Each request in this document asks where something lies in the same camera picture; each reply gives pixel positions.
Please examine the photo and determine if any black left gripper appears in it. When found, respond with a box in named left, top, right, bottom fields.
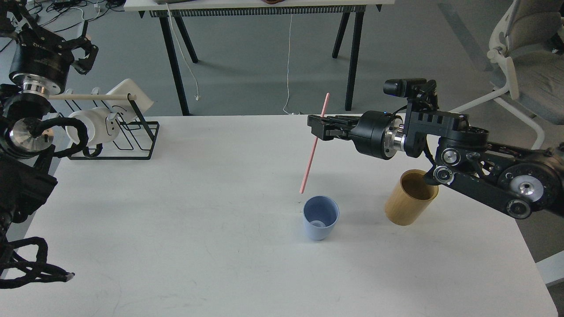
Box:
left=0, top=0, right=99, bottom=96

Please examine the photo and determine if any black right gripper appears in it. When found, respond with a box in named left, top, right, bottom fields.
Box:
left=308, top=111, right=405, bottom=160

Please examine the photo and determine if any pink chopstick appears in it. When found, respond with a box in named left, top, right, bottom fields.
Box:
left=299, top=92, right=330, bottom=194

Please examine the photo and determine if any blue plastic cup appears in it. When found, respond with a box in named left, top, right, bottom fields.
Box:
left=303, top=196, right=340, bottom=241

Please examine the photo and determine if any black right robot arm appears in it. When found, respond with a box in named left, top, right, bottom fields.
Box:
left=308, top=99, right=564, bottom=219

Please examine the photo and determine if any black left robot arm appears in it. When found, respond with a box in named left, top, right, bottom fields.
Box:
left=0, top=0, right=98, bottom=289

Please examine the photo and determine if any white rectangular dish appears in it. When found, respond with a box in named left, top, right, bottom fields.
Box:
left=108, top=78, right=154, bottom=124

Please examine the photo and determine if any white mug on rack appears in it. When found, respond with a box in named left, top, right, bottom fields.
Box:
left=69, top=107, right=120, bottom=147

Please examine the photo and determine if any bamboo cylinder holder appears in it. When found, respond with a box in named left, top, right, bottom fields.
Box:
left=384, top=169, right=439, bottom=225

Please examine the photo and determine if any white desk with black legs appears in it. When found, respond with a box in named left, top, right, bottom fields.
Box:
left=124, top=0, right=394, bottom=116

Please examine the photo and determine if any white office chair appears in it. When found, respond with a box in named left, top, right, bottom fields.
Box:
left=454, top=0, right=564, bottom=150

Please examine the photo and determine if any white hanging cable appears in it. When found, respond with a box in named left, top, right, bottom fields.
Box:
left=282, top=13, right=301, bottom=116

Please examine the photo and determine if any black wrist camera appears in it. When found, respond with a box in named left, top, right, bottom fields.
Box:
left=383, top=78, right=437, bottom=99

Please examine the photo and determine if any black wire dish rack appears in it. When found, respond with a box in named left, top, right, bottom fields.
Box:
left=49, top=93, right=160, bottom=160

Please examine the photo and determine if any white thin cable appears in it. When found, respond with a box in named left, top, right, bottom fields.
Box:
left=166, top=4, right=200, bottom=102

